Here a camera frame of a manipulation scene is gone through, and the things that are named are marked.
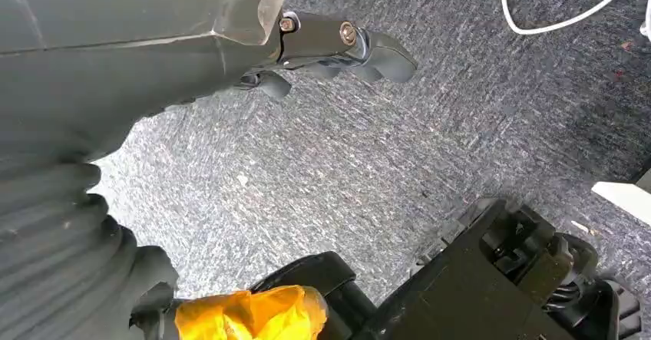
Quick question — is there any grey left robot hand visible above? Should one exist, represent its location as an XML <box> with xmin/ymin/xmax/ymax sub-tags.
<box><xmin>0</xmin><ymin>0</ymin><xmax>418</xmax><ymax>340</ymax></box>

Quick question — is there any white desk leg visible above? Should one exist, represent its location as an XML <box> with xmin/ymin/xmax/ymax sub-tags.
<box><xmin>590</xmin><ymin>167</ymin><xmax>651</xmax><ymax>228</ymax></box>

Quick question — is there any white power strip cable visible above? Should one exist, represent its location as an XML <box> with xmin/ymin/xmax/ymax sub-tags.
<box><xmin>500</xmin><ymin>0</ymin><xmax>641</xmax><ymax>37</ymax></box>

